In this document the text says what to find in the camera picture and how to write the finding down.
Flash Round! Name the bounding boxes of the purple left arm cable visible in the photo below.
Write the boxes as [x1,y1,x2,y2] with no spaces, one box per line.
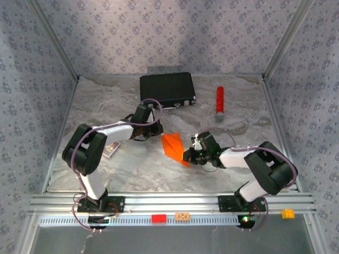
[71,98,163,233]

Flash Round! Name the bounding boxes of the black hard case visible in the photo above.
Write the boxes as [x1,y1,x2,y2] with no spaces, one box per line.
[139,72,197,111]

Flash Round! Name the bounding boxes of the aluminium side rail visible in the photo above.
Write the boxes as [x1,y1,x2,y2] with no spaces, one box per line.
[261,78,301,193]
[41,76,80,194]

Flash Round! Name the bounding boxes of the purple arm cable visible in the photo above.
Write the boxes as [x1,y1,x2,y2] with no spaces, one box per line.
[71,98,163,233]
[195,127,299,233]

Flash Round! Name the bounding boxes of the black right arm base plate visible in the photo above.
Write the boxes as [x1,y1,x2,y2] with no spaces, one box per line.
[218,195,266,213]

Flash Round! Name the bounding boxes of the red tube with silver cap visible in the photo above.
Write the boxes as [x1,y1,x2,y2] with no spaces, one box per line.
[215,86,226,122]

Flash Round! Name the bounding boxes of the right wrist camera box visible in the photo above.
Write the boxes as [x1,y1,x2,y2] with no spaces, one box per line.
[192,133,205,151]

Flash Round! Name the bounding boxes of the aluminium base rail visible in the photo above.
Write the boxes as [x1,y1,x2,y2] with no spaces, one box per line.
[29,193,317,214]

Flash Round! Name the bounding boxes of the black controller board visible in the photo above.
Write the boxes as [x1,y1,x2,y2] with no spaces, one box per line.
[237,214,257,230]
[87,215,111,230]

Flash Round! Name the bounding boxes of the yellow toy brick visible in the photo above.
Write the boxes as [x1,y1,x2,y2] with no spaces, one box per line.
[281,208,296,220]

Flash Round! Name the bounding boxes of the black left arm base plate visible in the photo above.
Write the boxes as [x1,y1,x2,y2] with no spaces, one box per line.
[77,196,125,214]

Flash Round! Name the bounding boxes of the orange paper sheet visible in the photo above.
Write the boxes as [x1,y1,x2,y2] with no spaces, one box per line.
[160,133,191,168]

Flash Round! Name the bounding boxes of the aluminium frame post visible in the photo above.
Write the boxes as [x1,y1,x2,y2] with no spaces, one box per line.
[262,0,318,79]

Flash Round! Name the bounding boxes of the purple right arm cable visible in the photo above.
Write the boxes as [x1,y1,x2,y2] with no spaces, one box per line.
[195,127,299,233]

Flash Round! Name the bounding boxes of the grey slotted cable duct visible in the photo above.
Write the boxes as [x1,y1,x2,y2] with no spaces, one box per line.
[39,214,243,227]

